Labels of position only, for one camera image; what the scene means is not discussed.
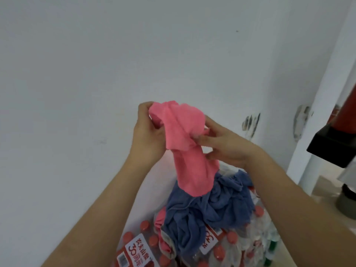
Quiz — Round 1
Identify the stack of water bottle packs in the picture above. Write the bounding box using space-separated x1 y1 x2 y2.
112 161 282 267

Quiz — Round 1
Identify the person's left forearm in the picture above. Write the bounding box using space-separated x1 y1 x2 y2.
41 155 157 267

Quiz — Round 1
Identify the person's right hand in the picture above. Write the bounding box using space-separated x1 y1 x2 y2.
194 115 263 169

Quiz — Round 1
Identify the grey-blue towel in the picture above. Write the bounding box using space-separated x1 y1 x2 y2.
161 169 256 260

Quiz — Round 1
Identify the person's left hand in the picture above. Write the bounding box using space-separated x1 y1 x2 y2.
130 101 168 168

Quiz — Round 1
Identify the person's right forearm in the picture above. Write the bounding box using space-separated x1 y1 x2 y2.
244 149 356 267

